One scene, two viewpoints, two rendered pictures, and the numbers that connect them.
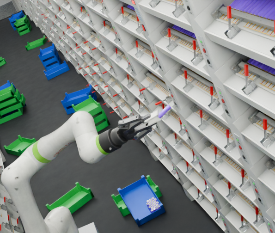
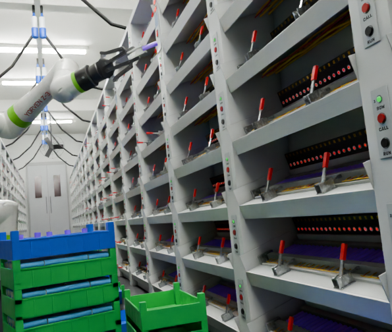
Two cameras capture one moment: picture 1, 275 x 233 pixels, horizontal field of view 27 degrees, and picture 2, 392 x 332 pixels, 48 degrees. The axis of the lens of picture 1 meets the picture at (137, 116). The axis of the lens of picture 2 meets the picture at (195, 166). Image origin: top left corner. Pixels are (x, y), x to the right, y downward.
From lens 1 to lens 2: 1.68 m
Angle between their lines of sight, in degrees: 32
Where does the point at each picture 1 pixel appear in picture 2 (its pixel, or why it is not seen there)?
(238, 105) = not seen: outside the picture
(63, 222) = (3, 207)
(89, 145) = (64, 76)
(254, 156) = (228, 54)
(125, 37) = (140, 106)
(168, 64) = (168, 68)
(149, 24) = (163, 26)
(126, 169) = not seen: hidden behind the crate
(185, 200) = not seen: hidden behind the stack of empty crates
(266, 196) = (231, 109)
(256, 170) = (226, 70)
